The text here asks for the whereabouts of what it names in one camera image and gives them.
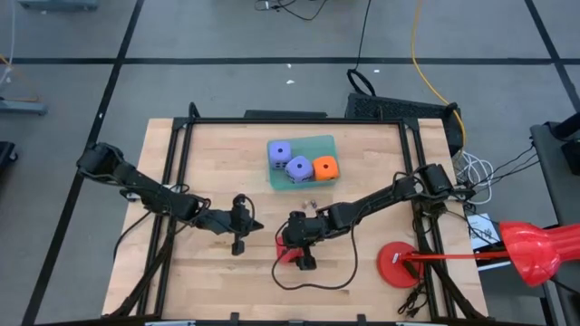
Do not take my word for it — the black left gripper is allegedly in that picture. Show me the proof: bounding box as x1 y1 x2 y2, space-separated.
206 206 265 236

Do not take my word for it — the red foam die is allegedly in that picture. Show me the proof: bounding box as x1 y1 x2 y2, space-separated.
274 234 305 266

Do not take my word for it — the purple foam die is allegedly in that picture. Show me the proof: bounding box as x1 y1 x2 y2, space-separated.
266 139 294 171
284 155 315 185

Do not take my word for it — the orange foam die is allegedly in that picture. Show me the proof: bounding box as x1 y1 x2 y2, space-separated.
312 155 341 182

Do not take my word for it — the teal plastic tray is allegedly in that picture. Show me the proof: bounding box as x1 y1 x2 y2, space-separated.
266 134 341 192

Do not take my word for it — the red desk lamp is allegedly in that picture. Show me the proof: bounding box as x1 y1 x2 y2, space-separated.
375 220 580 290

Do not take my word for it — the black perforated computer case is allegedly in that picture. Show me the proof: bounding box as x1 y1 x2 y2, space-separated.
344 92 464 158

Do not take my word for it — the white printed paper sheet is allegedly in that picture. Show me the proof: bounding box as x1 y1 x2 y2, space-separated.
466 212 505 273

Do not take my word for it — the grey side table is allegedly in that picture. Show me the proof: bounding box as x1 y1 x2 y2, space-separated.
528 120 580 326

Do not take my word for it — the black floor object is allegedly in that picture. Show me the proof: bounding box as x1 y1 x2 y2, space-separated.
0 140 19 165

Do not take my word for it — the grey metal desk foot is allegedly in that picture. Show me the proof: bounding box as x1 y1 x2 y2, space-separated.
0 98 49 117
16 0 100 12

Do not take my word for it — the black equipment block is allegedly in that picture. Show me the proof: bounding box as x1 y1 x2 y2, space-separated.
546 111 580 177

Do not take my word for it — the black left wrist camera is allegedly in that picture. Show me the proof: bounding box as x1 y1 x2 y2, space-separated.
230 233 247 257

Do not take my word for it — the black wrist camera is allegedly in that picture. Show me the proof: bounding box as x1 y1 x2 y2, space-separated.
296 246 318 272
230 233 247 257

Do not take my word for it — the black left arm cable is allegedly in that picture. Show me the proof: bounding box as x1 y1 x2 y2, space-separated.
232 193 256 223

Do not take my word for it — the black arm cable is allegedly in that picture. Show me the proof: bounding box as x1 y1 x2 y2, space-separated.
232 193 256 223
270 212 360 291

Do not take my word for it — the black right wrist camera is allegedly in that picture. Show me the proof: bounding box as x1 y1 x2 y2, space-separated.
296 246 318 272

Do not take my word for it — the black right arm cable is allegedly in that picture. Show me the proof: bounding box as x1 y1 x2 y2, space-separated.
270 212 360 291

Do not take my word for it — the black aluminium table frame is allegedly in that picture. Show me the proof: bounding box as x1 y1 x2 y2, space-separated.
102 115 488 321

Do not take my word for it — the black plug cord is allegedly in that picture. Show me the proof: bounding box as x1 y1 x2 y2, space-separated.
397 281 428 318

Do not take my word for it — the black floor cable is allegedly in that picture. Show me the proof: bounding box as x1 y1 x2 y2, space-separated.
253 0 330 22
345 0 378 97

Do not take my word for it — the white cable coil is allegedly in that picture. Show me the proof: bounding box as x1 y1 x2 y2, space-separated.
454 150 496 206

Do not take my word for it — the yellow floor cable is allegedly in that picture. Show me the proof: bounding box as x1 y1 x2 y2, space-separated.
410 0 468 149

